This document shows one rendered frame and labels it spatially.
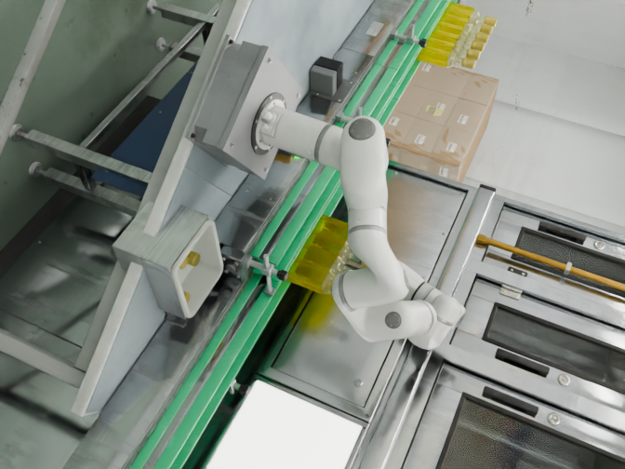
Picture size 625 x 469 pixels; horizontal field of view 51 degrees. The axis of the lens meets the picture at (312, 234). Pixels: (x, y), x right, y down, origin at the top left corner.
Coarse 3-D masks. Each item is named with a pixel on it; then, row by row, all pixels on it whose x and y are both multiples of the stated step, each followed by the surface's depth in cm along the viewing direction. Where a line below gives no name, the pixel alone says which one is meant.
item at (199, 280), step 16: (208, 224) 153; (192, 240) 150; (208, 240) 161; (208, 256) 167; (176, 272) 146; (192, 272) 169; (208, 272) 170; (192, 288) 166; (208, 288) 167; (192, 304) 164
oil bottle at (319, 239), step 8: (312, 232) 190; (320, 232) 190; (312, 240) 188; (320, 240) 188; (328, 240) 188; (336, 240) 188; (344, 240) 188; (328, 248) 186; (336, 248) 186; (344, 248) 186; (344, 256) 186
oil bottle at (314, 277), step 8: (296, 264) 183; (304, 264) 183; (312, 264) 183; (288, 272) 182; (296, 272) 181; (304, 272) 181; (312, 272) 181; (320, 272) 181; (328, 272) 181; (288, 280) 185; (296, 280) 183; (304, 280) 181; (312, 280) 180; (320, 280) 179; (328, 280) 179; (312, 288) 182; (320, 288) 181; (328, 288) 180
